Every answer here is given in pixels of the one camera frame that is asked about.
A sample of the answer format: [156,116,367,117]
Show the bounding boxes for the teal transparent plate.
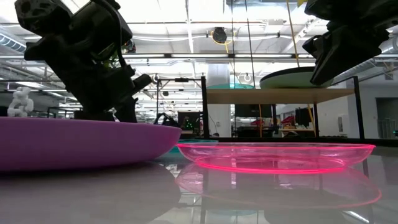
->
[206,83,256,90]
[169,138,219,154]

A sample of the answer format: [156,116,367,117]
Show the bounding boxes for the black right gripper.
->
[303,24,389,86]

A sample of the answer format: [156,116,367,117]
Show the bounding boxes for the white robot figure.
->
[6,86,35,118]

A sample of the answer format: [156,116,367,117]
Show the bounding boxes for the dark grey plate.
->
[260,65,318,78]

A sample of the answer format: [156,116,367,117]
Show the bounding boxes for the yellow hanging cable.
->
[285,0,301,68]

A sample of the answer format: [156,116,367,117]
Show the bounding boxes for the black metal stand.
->
[154,77,203,125]

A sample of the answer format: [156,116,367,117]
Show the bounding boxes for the black monitor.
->
[234,104,273,118]
[177,111,201,134]

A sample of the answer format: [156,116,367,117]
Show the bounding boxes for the black plant pot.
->
[73,109,114,123]

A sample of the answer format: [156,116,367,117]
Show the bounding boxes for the pink transparent plate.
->
[176,142,376,175]

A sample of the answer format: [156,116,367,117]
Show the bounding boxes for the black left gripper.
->
[24,0,153,123]

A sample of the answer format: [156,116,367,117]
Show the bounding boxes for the black ceiling cable reel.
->
[211,26,228,44]

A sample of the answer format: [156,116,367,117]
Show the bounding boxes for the purple plate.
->
[0,116,183,174]

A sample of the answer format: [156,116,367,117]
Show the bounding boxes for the wooden shelf with black frame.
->
[200,75,366,141]

